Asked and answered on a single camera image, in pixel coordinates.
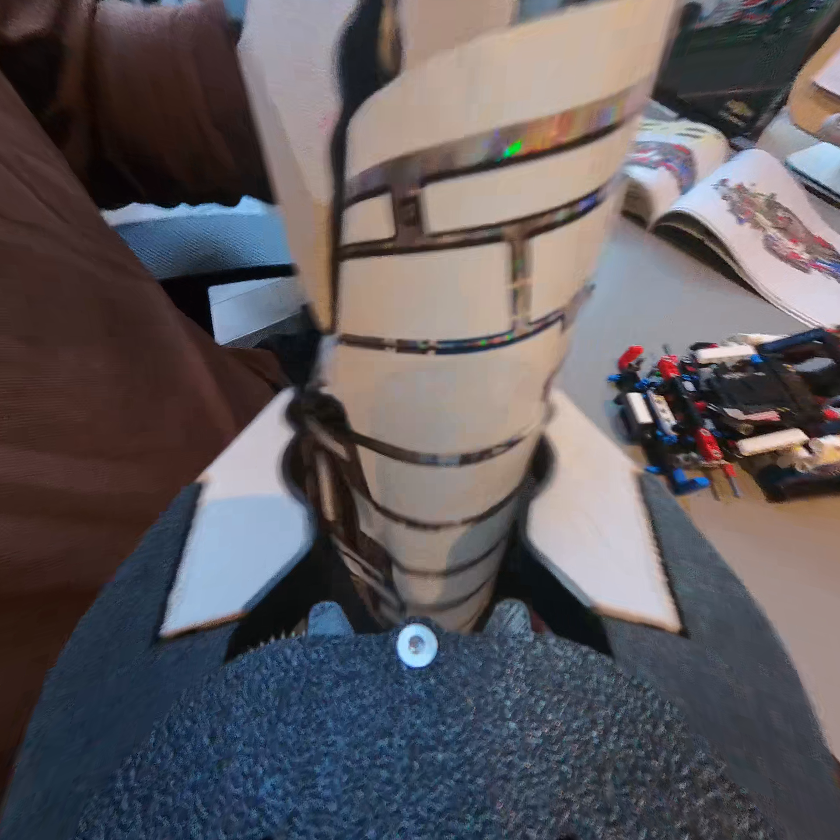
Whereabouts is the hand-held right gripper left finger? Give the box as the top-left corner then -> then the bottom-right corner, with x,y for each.
159,388 -> 317,639

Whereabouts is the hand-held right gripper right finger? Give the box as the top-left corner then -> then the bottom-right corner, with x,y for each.
524,390 -> 683,632

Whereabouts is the holographic sticker sheet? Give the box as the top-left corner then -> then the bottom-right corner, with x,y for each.
236,0 -> 680,634

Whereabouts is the toy brick race car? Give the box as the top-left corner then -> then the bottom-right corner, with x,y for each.
607,328 -> 840,503

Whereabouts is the open instruction book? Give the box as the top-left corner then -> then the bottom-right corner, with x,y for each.
620,118 -> 840,329

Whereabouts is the white stand base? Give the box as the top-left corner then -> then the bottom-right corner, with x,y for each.
784,141 -> 840,207

